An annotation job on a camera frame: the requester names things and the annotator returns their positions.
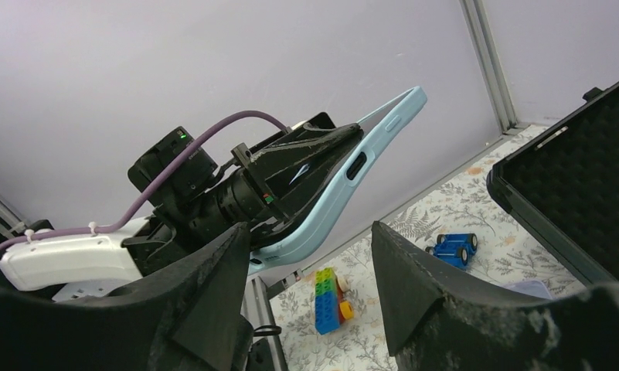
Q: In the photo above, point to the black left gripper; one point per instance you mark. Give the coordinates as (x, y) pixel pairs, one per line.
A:
(254, 193)

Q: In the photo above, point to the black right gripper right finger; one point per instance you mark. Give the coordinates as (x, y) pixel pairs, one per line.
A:
(438, 317)

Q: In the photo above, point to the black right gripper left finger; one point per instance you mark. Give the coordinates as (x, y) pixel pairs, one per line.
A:
(187, 316)

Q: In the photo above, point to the phone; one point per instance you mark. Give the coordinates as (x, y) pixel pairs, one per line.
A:
(380, 126)
(529, 289)

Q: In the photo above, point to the phone in light blue case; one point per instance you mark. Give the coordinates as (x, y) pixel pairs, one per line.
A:
(380, 126)

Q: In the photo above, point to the black poker chip case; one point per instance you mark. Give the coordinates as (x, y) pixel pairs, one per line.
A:
(563, 188)

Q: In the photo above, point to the blue toy car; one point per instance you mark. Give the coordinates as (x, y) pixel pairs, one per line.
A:
(456, 249)

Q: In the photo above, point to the floral table mat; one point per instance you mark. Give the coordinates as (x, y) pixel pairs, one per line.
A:
(456, 220)

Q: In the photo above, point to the colourful toy brick stack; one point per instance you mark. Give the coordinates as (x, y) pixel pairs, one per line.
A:
(331, 307)

